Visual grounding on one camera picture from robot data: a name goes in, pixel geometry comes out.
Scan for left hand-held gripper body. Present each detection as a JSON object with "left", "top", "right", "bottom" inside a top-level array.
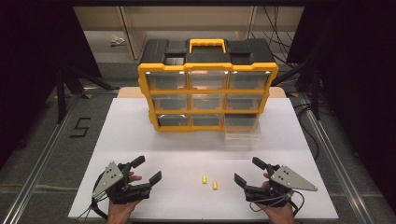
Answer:
[{"left": 92, "top": 161, "right": 154, "bottom": 205}]

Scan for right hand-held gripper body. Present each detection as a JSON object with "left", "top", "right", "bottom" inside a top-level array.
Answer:
[{"left": 244, "top": 163, "right": 319, "bottom": 205}]

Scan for clear plastic drawer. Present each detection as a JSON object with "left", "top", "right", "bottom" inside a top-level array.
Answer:
[{"left": 223, "top": 114, "right": 262, "bottom": 151}]

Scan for yellow black drawer organizer cabinet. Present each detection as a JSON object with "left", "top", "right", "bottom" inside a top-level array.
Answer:
[{"left": 137, "top": 38, "right": 280, "bottom": 133}]

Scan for person's right hand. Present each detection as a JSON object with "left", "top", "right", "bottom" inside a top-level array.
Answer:
[{"left": 254, "top": 173, "right": 296, "bottom": 224}]

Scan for person's left hand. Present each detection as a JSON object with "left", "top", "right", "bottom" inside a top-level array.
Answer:
[{"left": 106, "top": 171, "right": 143, "bottom": 224}]

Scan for grid of clear cabinet drawers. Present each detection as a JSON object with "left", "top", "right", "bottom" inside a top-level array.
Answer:
[{"left": 145, "top": 70, "right": 272, "bottom": 127}]

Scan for black metal stand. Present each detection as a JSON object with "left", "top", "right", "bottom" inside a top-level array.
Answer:
[
  {"left": 54, "top": 64, "right": 120, "bottom": 126},
  {"left": 270, "top": 52, "right": 323, "bottom": 121}
]

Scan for white crumpled thing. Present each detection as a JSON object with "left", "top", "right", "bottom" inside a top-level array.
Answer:
[{"left": 109, "top": 34, "right": 128, "bottom": 49}]

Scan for beige furniture panel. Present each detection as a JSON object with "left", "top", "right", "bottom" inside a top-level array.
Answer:
[{"left": 115, "top": 6, "right": 148, "bottom": 62}]

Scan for dark curtain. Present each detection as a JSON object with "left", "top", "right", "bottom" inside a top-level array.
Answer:
[
  {"left": 0, "top": 0, "right": 103, "bottom": 171},
  {"left": 285, "top": 0, "right": 396, "bottom": 206}
]

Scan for right hand-held gripper cable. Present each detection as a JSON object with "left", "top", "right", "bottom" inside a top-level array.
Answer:
[{"left": 249, "top": 189, "right": 305, "bottom": 217}]

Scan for hand-held gripper cable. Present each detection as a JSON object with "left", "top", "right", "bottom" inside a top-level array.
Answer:
[
  {"left": 75, "top": 173, "right": 110, "bottom": 221},
  {"left": 249, "top": 189, "right": 305, "bottom": 217}
]

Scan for left hand-held gripper cable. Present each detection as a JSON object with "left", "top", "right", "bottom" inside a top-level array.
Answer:
[{"left": 75, "top": 173, "right": 110, "bottom": 221}]

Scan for black floor cable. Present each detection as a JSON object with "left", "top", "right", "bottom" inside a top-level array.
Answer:
[{"left": 292, "top": 102, "right": 321, "bottom": 161}]

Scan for aluminium floor rail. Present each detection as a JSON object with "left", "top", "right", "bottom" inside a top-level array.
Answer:
[
  {"left": 298, "top": 92, "right": 390, "bottom": 224},
  {"left": 0, "top": 92, "right": 82, "bottom": 224}
]

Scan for hanging black cables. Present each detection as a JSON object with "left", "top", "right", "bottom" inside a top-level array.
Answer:
[{"left": 248, "top": 6, "right": 302, "bottom": 68}]

